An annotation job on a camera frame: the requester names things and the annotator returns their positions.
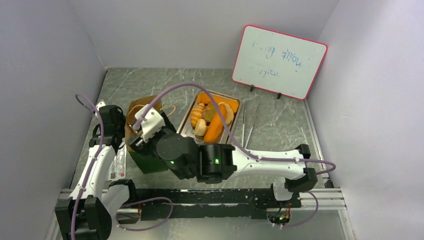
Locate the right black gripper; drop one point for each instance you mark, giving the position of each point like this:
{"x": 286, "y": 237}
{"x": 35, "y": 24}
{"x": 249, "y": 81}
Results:
{"x": 141, "y": 145}

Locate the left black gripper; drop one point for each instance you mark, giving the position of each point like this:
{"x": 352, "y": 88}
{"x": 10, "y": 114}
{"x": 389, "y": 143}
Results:
{"x": 122, "y": 118}

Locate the green paper bag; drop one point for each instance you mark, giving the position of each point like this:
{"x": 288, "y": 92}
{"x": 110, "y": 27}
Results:
{"x": 149, "y": 165}

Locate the small round fake bun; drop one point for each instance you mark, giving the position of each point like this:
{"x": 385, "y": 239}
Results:
{"x": 200, "y": 127}

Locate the fake croissant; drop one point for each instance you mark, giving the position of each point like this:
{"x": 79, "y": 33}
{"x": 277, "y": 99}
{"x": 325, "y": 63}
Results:
{"x": 196, "y": 114}

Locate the orange fake baguette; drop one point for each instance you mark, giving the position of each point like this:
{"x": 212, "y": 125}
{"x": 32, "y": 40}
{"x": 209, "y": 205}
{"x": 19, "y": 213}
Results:
{"x": 216, "y": 125}

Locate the brown bread slice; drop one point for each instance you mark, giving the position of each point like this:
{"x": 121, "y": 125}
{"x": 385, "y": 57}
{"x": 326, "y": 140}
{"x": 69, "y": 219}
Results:
{"x": 208, "y": 113}

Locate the pale crescent fake bread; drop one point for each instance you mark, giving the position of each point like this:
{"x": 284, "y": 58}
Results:
{"x": 229, "y": 113}

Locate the metal tongs white handles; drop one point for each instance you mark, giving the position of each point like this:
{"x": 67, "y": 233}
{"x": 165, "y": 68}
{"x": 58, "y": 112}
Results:
{"x": 245, "y": 138}

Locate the braided fake bread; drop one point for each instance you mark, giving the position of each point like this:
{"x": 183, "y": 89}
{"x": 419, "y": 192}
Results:
{"x": 202, "y": 97}

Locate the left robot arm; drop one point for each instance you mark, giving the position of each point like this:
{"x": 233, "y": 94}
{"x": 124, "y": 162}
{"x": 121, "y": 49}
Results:
{"x": 87, "y": 214}

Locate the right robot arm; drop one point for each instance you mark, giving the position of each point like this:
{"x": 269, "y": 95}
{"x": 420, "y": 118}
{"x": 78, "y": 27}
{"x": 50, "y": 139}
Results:
{"x": 213, "y": 163}

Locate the clear plastic packet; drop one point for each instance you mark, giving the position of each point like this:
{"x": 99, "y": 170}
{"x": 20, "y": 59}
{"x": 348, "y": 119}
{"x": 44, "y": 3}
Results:
{"x": 117, "y": 169}

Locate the metal tray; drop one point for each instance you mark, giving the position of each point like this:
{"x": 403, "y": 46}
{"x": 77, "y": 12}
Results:
{"x": 186, "y": 130}

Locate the black base beam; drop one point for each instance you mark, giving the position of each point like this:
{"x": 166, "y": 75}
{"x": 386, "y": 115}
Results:
{"x": 158, "y": 203}

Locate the red framed whiteboard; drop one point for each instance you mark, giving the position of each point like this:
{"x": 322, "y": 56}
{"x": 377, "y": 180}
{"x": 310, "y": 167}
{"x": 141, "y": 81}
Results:
{"x": 277, "y": 62}

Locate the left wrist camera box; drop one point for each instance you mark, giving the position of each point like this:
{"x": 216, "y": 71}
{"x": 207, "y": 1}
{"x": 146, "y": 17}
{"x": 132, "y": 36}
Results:
{"x": 98, "y": 107}

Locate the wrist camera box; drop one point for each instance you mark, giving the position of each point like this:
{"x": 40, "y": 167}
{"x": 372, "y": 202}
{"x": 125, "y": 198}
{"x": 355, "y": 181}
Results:
{"x": 98, "y": 107}
{"x": 148, "y": 122}

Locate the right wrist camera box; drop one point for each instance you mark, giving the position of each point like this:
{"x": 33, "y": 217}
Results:
{"x": 148, "y": 122}

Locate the aluminium frame rail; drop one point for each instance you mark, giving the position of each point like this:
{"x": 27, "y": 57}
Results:
{"x": 321, "y": 198}

